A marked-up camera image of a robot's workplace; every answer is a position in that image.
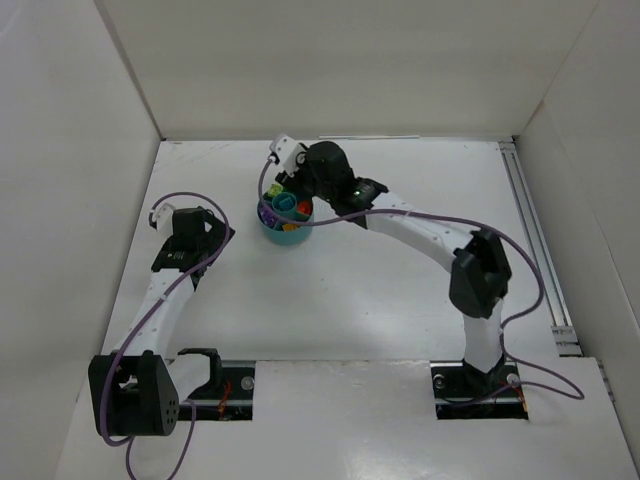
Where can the long teal lego brick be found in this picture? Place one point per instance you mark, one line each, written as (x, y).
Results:
(285, 203)

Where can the green lego brick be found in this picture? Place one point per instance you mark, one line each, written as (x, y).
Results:
(274, 190)

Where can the aluminium rail right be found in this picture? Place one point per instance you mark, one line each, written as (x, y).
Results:
(562, 328)

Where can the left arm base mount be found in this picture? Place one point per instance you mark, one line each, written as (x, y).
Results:
(220, 395)

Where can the teal round divided container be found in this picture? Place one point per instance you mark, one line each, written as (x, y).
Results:
(284, 215)

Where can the long purple lego brick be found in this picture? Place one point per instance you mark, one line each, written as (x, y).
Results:
(267, 217)

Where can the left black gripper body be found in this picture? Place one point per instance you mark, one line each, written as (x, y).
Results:
(220, 232)

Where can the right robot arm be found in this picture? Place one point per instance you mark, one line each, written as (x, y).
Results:
(474, 258)

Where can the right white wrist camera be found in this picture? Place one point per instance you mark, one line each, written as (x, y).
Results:
(288, 152)

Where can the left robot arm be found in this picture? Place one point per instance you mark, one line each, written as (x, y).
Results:
(136, 390)

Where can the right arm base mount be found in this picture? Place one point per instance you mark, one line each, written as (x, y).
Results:
(463, 393)

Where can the orange round lego piece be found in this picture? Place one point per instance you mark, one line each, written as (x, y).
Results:
(305, 207)

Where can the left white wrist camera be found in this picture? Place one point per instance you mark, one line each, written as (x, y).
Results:
(160, 218)

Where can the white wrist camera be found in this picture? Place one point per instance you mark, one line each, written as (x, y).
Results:
(160, 218)
(288, 152)

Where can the long yellow lego brick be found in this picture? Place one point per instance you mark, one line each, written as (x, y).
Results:
(290, 227)

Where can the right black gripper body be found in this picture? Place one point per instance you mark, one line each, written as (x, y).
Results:
(301, 179)

